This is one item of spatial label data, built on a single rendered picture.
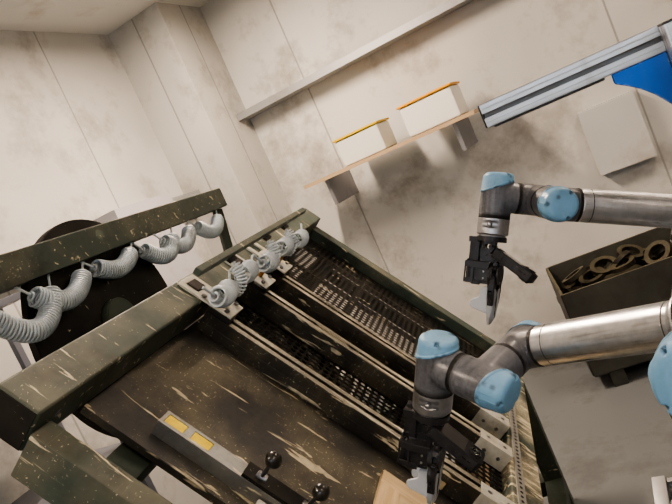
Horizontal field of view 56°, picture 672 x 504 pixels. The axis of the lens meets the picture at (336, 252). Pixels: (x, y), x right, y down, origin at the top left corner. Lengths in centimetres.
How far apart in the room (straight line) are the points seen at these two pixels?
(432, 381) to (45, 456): 73
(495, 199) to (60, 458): 107
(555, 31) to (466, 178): 131
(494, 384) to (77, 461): 77
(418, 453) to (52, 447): 69
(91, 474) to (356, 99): 471
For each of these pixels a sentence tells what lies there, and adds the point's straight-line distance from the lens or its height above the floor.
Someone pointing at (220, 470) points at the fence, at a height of 153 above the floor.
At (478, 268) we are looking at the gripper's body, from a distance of 156.
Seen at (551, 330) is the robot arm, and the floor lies 162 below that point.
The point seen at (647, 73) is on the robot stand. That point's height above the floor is 196.
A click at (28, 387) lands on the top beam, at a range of 137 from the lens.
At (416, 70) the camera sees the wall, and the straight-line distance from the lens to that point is 551.
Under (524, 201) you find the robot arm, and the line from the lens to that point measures 157.
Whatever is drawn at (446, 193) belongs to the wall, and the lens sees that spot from 556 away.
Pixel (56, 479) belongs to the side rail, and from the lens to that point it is 137.
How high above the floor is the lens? 202
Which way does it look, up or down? 6 degrees down
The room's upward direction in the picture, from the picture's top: 24 degrees counter-clockwise
